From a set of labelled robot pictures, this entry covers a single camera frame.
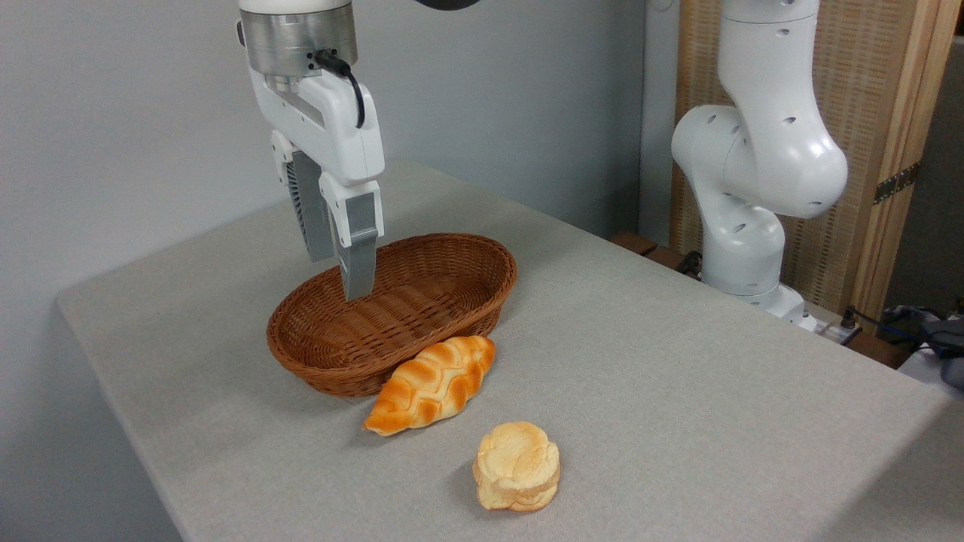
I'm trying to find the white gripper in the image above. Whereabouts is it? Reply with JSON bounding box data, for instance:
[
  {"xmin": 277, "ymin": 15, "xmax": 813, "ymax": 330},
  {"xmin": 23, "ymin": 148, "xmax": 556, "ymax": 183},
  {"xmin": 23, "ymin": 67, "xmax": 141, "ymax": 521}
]
[{"xmin": 249, "ymin": 70, "xmax": 386, "ymax": 302}]

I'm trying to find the small round bread roll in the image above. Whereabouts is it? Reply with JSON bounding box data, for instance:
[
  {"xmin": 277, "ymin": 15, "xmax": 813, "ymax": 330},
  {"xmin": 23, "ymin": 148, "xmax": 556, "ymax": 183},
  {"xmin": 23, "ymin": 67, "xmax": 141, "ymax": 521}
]
[{"xmin": 472, "ymin": 422, "xmax": 562, "ymax": 513}]

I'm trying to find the long braided bread loaf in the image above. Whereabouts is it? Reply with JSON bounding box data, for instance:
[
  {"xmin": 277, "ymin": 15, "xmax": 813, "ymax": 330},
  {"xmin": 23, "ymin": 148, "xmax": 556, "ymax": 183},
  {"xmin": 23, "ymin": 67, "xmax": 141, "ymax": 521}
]
[{"xmin": 363, "ymin": 335, "xmax": 496, "ymax": 437}]

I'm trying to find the brown wicker basket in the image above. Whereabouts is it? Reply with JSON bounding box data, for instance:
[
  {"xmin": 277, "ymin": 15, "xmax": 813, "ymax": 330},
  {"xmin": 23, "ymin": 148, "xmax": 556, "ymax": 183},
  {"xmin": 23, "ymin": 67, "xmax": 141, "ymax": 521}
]
[{"xmin": 266, "ymin": 233, "xmax": 518, "ymax": 398}]

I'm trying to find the brown wooden platform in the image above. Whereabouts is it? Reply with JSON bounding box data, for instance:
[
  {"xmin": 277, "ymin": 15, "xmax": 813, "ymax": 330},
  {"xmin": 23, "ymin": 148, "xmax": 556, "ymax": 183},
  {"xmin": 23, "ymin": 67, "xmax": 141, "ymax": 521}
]
[{"xmin": 609, "ymin": 231, "xmax": 914, "ymax": 370}]

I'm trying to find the grey fabric tablecloth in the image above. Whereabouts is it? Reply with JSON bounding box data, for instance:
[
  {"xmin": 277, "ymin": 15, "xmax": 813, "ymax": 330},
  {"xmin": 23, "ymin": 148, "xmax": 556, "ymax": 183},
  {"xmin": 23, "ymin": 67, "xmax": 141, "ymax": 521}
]
[{"xmin": 54, "ymin": 160, "xmax": 964, "ymax": 542}]

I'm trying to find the white power strip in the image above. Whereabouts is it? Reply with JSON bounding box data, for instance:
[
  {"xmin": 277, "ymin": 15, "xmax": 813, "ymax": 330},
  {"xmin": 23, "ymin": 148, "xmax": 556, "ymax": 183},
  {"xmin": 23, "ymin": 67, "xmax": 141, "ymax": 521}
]
[{"xmin": 816, "ymin": 318, "xmax": 863, "ymax": 348}]

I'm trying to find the wooden folding screen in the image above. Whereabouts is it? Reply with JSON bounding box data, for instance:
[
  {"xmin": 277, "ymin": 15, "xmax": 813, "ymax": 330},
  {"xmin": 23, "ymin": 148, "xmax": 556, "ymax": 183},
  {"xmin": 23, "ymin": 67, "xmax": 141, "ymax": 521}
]
[{"xmin": 670, "ymin": 0, "xmax": 964, "ymax": 324}]

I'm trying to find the dark metal screen hinge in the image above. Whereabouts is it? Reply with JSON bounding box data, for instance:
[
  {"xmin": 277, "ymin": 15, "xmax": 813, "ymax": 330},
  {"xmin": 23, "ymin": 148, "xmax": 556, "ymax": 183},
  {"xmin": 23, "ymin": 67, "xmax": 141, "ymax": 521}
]
[{"xmin": 874, "ymin": 162, "xmax": 921, "ymax": 206}]

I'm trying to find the dark grey bag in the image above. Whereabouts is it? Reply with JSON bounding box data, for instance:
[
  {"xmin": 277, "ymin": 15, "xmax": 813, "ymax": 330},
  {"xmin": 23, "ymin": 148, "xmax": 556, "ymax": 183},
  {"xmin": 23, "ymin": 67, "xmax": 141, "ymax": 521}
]
[{"xmin": 923, "ymin": 318, "xmax": 964, "ymax": 390}]

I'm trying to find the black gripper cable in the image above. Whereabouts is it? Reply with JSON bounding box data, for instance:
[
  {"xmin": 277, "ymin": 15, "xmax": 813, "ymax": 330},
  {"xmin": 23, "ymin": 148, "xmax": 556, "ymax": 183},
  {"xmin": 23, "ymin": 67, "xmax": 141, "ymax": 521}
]
[{"xmin": 314, "ymin": 50, "xmax": 367, "ymax": 129}]

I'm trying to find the black plug with cable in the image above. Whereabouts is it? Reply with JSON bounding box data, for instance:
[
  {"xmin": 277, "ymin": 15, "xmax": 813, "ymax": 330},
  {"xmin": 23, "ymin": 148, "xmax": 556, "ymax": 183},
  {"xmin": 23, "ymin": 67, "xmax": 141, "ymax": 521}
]
[{"xmin": 839, "ymin": 305, "xmax": 931, "ymax": 349}]

